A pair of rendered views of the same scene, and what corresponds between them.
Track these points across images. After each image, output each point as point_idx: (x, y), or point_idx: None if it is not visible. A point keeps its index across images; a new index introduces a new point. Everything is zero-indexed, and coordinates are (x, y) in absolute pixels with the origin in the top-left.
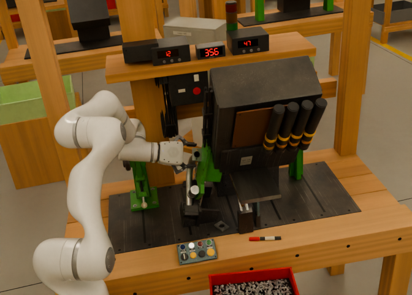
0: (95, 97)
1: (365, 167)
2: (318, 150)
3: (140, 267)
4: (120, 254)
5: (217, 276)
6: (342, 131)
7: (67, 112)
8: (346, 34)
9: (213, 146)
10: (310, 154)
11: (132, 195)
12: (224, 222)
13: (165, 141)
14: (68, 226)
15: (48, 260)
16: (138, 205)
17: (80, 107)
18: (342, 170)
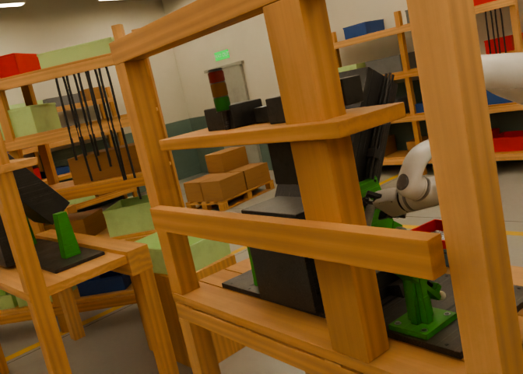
0: (481, 54)
1: (215, 274)
2: (192, 299)
3: (513, 270)
4: (521, 284)
5: None
6: (191, 254)
7: (521, 52)
8: (155, 141)
9: (377, 165)
10: (205, 298)
11: (433, 326)
12: None
13: (392, 187)
14: None
15: None
16: (441, 312)
17: (504, 53)
18: (228, 278)
